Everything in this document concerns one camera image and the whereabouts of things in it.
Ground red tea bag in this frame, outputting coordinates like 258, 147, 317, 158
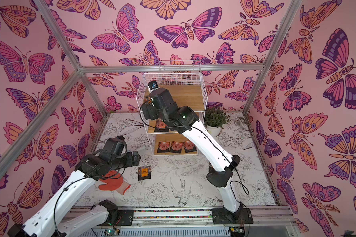
154, 119, 169, 132
169, 141, 184, 154
184, 140, 197, 154
157, 141, 170, 154

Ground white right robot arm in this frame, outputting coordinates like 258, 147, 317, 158
140, 87, 251, 224

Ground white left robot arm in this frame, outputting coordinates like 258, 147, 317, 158
8, 136, 140, 237

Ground red work glove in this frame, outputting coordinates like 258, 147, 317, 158
98, 170, 131, 195

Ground potted green plant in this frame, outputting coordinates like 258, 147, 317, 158
204, 108, 230, 137

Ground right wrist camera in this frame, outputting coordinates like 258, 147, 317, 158
147, 81, 159, 92

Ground white wire three-tier shelf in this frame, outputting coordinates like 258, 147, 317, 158
136, 73, 218, 157

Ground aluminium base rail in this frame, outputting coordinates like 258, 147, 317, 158
47, 205, 297, 237

